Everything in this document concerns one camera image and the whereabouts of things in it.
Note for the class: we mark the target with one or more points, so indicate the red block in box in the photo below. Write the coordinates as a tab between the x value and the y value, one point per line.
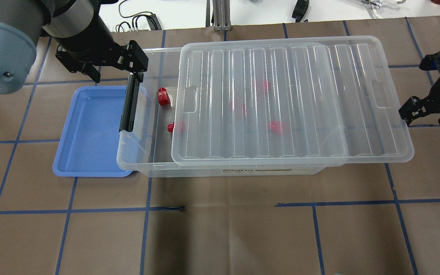
261	86
277	127
176	127

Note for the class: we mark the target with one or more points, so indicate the clear plastic storage box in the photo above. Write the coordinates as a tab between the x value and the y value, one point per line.
147	149

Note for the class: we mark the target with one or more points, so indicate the aluminium frame post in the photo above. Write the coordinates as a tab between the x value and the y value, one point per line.
218	15

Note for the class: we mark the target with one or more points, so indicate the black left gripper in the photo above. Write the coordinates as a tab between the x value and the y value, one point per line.
90	43

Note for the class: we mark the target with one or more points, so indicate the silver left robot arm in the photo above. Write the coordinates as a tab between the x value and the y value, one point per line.
23	22

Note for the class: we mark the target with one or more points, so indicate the clear plastic box lid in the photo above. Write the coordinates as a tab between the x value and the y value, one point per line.
335	96

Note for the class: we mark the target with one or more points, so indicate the blue plastic tray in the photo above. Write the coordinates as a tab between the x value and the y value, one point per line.
90	137

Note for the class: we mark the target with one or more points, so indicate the red block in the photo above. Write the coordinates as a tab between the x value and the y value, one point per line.
163	98
277	127
261	86
176	127

